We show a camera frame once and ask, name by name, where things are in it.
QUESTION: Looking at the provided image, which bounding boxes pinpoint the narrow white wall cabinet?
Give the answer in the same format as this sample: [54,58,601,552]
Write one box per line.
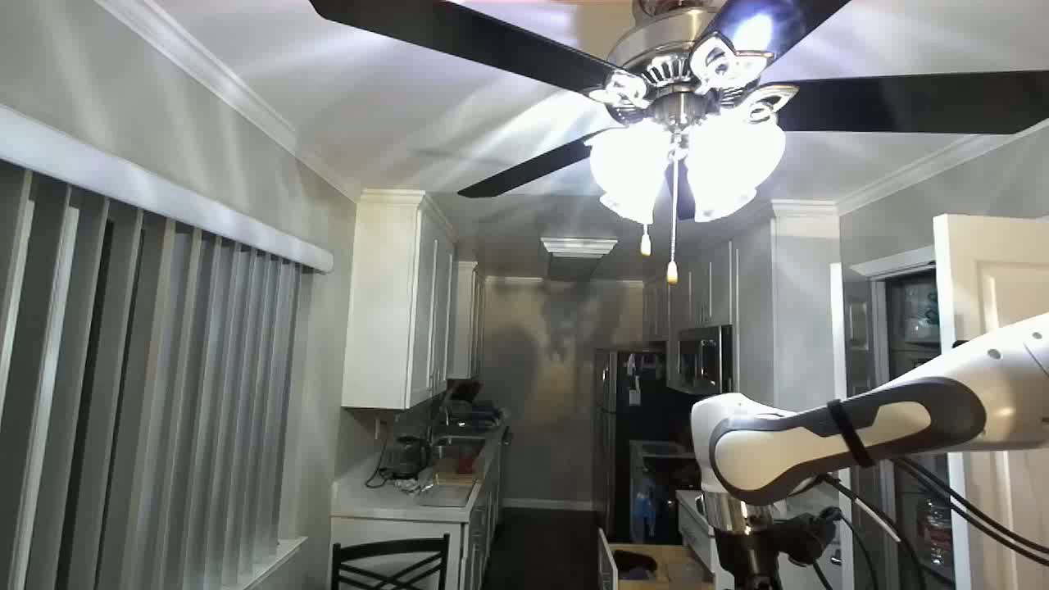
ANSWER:
[447,259,481,383]

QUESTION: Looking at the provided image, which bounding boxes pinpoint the black microwave oven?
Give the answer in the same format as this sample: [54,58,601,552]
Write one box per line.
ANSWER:
[661,320,737,396]

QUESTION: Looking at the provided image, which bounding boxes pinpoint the large white wall cabinet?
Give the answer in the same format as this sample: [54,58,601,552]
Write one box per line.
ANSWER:
[337,188,460,413]

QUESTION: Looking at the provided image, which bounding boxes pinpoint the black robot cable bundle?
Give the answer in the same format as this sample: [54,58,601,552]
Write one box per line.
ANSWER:
[814,396,1049,590]

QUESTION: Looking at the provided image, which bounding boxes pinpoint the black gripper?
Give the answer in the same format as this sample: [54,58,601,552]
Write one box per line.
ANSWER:
[703,488,773,590]

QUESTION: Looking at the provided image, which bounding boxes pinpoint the black metal chair back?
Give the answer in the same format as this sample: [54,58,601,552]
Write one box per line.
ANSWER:
[328,532,451,590]

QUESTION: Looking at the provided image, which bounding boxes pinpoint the long fan pull chain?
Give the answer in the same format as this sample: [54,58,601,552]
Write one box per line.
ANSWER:
[661,162,681,289]

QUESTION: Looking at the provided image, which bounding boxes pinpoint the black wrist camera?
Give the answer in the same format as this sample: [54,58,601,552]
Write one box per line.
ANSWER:
[761,504,846,566]

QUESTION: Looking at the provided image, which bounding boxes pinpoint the black oven range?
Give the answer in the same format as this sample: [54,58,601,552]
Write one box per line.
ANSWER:
[625,436,699,547]

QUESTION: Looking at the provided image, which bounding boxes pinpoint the frosted glass lamp shade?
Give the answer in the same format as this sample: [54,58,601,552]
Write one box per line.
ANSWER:
[681,106,790,228]
[587,114,673,230]

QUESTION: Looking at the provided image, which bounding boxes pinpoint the white panel door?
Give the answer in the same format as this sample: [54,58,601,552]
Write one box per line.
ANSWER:
[930,210,1049,590]

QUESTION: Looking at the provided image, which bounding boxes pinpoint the white blinds valance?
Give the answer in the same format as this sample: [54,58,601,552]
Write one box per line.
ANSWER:
[0,103,337,277]

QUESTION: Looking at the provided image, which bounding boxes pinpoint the flush kitchen ceiling light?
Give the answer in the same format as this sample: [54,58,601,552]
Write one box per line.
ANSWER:
[537,233,623,261]

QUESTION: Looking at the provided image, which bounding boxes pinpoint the white railing gate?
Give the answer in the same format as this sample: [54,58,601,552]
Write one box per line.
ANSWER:
[0,162,319,590]

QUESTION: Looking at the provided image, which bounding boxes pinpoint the black refrigerator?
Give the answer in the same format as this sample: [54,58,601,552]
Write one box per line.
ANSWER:
[591,344,673,543]

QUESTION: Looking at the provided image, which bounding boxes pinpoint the white kitchen counter cabinet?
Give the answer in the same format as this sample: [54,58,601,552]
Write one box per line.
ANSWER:
[328,425,507,590]

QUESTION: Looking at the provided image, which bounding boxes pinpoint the dark kettle on counter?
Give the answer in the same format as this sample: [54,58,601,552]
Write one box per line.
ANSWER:
[378,432,436,486]

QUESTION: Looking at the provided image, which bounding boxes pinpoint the wooden small table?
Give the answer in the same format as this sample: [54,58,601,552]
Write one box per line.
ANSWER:
[594,528,717,590]

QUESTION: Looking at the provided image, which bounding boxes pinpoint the dark ceiling fan blade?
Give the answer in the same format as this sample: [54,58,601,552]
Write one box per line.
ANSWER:
[771,68,1049,138]
[308,0,616,92]
[716,0,851,58]
[454,131,601,200]

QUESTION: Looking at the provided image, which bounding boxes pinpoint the silver ceiling fan housing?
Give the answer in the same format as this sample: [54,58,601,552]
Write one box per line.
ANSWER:
[591,0,801,131]

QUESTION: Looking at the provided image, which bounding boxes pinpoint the grey cabinets above microwave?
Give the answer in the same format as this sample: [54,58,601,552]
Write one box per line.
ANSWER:
[639,238,742,330]

